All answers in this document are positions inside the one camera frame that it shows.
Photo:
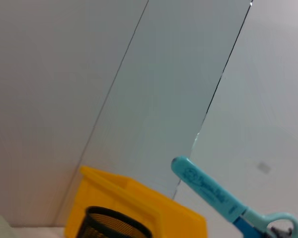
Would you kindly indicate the black mesh pen holder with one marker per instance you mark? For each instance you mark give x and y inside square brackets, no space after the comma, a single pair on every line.
[109,223]

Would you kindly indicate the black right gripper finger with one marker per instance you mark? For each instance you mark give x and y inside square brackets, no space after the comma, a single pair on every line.
[280,233]

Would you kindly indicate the blue teal scissors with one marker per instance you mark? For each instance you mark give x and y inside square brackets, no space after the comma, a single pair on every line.
[213,193]

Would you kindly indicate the yellow plastic bin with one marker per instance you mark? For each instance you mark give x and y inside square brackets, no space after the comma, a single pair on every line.
[139,198]

